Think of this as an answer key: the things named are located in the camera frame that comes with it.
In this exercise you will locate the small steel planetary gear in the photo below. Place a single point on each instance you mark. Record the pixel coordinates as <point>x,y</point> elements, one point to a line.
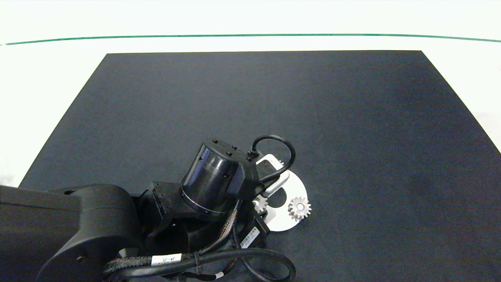
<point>280,161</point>
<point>294,211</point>
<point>259,206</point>

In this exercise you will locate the round white plate with pins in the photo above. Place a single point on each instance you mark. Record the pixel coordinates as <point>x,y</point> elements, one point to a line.
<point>299,187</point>

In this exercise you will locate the dark rectangular mat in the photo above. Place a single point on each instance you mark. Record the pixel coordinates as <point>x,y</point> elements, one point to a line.
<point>352,117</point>

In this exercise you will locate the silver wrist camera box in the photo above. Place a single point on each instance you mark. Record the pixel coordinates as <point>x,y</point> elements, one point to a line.
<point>278,183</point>

